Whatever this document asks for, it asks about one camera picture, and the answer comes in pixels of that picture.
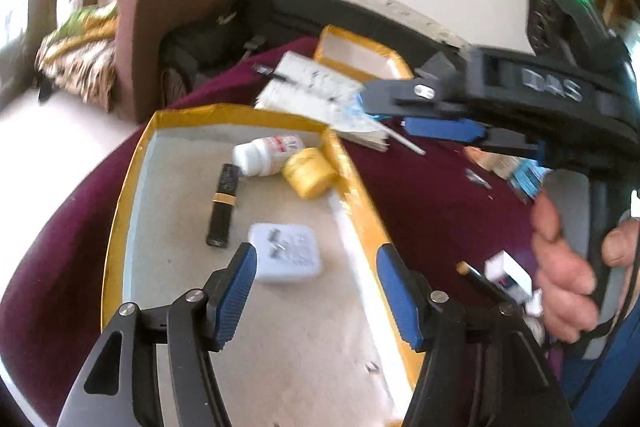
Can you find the white crumpled wrapper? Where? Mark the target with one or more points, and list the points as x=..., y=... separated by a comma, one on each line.
x=534, y=312

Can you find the patterned yellow green cloth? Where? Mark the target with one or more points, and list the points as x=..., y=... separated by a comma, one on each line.
x=80, y=57

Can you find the brown armchair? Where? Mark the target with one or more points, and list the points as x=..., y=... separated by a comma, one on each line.
x=165, y=32

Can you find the small white carton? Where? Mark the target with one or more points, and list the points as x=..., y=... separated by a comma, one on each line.
x=505, y=269

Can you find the person's right hand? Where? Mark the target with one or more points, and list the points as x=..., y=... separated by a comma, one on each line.
x=565, y=277

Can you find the person's blue clothing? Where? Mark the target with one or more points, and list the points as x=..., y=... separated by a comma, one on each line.
x=610, y=387

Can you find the black suitcase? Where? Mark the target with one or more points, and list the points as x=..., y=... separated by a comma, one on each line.
x=300, y=12

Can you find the yellow round jar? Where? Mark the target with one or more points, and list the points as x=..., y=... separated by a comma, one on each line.
x=310, y=172

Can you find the black backpack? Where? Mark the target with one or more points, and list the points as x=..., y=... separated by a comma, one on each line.
x=200, y=52

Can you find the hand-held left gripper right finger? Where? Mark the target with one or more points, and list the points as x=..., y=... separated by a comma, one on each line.
x=397, y=307

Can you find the small yellow-rimmed box lid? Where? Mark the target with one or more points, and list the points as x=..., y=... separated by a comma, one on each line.
x=350, y=57

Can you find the maroon tablecloth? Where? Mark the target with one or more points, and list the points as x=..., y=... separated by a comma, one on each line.
x=440, y=207

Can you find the white power adapter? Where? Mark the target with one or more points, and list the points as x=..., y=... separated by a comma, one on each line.
x=295, y=262

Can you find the blue packet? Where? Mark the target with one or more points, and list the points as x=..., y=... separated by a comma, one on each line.
x=525, y=179

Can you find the large yellow-rimmed cardboard box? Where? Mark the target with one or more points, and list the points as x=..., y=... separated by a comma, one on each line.
x=280, y=357

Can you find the black lipstick tube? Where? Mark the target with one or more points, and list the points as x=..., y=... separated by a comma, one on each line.
x=222, y=207

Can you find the white thin stick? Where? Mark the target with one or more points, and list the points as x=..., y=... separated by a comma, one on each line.
x=405, y=142

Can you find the white printed booklet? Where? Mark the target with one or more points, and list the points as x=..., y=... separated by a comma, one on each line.
x=305, y=92

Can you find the white pill bottle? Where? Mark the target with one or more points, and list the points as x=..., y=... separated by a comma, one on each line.
x=260, y=154

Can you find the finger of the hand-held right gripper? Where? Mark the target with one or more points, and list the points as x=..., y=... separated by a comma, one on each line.
x=395, y=99
x=440, y=129

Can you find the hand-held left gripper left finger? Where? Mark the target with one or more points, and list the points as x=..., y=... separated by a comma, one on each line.
x=235, y=297

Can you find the folded printed paper sheets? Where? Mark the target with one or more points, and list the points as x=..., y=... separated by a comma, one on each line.
x=360, y=127

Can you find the dark pencil with gold tip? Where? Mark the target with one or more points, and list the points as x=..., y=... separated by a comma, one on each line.
x=475, y=274

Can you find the tiny metal piece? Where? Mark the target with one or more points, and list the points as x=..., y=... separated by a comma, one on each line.
x=371, y=367

